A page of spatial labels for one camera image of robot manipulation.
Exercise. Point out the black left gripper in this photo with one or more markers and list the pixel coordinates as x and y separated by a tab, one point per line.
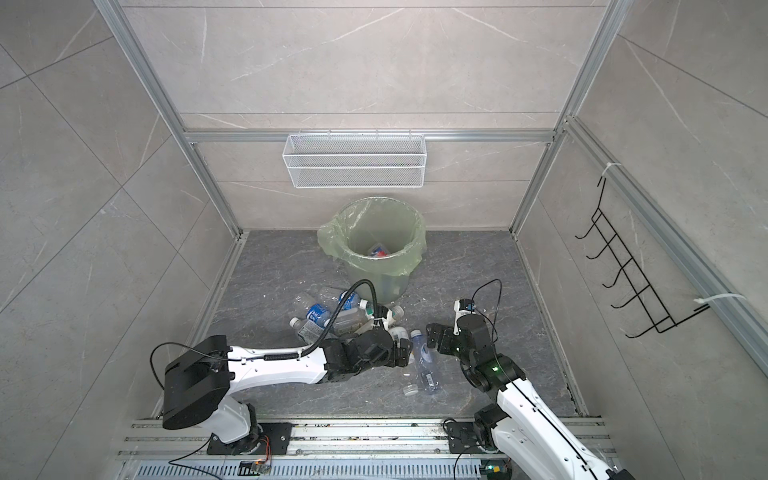
398	359

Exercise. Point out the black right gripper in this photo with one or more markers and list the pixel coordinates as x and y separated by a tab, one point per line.
433	337

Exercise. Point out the white labelled opaque bottle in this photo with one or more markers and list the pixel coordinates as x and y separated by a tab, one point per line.
399	333

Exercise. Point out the clear bottle blue cap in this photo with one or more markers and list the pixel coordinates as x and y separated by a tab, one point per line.
425	363

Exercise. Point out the square bottle blue red label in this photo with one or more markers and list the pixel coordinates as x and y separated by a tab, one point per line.
378	250

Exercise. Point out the clear bottle red label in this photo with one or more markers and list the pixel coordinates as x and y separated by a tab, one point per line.
393	314

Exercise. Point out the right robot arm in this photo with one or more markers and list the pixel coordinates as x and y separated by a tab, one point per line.
518	423

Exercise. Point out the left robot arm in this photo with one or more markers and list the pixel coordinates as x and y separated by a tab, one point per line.
199	386

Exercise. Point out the green bin with bag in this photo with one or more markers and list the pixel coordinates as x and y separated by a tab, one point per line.
377	238

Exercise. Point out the clear bottle blue label top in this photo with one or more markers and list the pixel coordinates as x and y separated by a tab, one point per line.
331	297

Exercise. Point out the clear bottle blue label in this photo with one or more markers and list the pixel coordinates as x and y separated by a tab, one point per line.
308	308
331	297

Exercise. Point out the clear bottle blue label left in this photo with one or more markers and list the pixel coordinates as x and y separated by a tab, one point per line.
308	308

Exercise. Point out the clear bottle white label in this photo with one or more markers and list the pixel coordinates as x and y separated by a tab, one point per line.
306	330

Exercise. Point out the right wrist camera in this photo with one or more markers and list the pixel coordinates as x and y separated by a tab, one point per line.
462	307

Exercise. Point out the clear bottle green ring cap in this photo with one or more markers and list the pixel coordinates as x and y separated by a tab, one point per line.
349	321

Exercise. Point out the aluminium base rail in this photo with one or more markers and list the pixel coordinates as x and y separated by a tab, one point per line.
315	449

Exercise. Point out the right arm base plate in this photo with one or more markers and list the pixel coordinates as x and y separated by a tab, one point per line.
463	439

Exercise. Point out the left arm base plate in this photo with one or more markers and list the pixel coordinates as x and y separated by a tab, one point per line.
252	438

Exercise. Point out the white wire mesh basket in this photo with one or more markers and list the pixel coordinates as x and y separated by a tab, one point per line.
355	161

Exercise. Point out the black wire hook rack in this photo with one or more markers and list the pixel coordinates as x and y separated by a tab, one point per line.
629	272

